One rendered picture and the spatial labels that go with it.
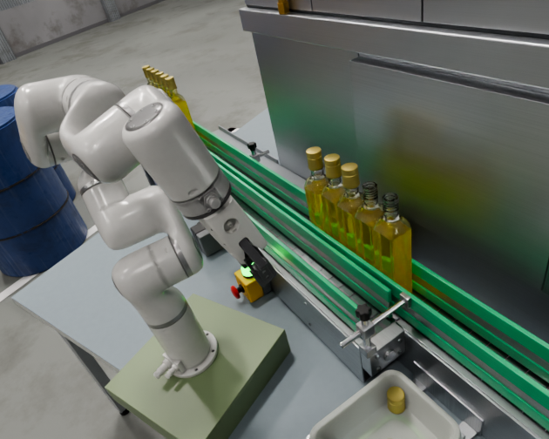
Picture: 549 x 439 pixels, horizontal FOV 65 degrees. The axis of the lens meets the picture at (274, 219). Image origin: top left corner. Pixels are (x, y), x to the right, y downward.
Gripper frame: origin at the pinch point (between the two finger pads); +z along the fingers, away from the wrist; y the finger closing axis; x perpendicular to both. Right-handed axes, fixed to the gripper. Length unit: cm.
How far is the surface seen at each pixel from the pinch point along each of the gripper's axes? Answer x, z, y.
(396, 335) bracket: -13.3, 34.1, -6.8
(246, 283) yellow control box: 1.4, 36.4, 34.1
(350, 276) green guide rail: -16.5, 31.3, 9.1
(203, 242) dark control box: 3, 37, 61
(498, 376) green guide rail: -18.6, 31.8, -25.5
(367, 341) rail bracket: -7.6, 28.3, -6.7
